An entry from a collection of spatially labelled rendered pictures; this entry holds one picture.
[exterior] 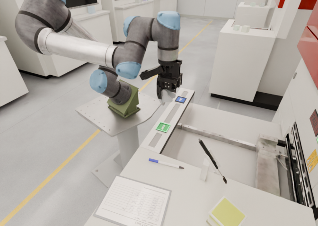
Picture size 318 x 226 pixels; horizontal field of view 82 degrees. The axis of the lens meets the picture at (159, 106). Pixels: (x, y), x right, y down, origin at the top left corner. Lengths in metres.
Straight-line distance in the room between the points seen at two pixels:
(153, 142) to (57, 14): 0.63
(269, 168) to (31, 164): 2.08
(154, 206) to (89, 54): 0.53
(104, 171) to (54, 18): 1.45
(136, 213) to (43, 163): 1.72
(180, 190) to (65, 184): 1.47
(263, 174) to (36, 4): 1.08
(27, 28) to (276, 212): 1.00
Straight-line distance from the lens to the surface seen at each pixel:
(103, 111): 1.27
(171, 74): 0.69
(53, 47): 0.75
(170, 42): 0.64
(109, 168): 1.96
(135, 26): 0.67
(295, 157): 0.98
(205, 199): 0.69
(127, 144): 1.40
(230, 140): 1.06
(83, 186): 1.93
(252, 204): 0.73
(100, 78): 1.03
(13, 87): 3.34
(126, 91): 1.14
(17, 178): 2.29
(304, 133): 0.99
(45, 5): 0.84
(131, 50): 0.62
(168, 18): 0.62
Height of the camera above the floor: 1.56
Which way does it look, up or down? 36 degrees down
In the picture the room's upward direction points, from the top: straight up
